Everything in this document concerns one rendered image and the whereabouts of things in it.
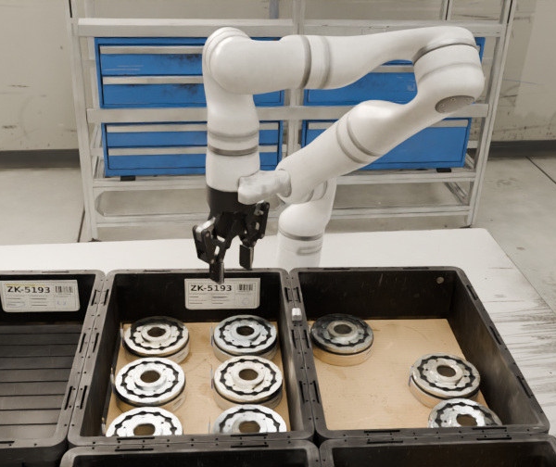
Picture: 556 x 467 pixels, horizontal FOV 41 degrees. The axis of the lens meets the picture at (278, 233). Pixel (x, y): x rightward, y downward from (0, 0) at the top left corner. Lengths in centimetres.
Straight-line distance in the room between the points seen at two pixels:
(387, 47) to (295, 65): 14
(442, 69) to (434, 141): 216
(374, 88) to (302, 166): 175
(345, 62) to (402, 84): 208
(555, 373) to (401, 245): 52
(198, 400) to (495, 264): 91
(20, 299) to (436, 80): 74
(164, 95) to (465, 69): 201
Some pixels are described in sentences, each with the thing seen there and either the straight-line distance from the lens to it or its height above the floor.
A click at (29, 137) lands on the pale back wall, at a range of 398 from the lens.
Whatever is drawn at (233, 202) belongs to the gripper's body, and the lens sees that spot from 101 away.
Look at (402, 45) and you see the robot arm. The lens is 106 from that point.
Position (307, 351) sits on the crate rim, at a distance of 106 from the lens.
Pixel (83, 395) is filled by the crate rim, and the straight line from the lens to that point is 102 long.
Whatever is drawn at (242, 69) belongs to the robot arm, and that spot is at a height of 131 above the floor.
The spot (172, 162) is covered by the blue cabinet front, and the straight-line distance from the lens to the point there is 304.
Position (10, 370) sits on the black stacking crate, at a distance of 123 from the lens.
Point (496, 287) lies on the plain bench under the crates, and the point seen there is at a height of 70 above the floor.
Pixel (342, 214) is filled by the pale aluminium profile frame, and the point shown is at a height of 12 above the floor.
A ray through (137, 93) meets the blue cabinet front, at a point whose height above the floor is 67.
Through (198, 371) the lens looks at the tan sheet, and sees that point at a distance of 118.
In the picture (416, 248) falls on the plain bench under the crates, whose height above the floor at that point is 70.
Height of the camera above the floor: 158
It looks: 29 degrees down
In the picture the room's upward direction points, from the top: 2 degrees clockwise
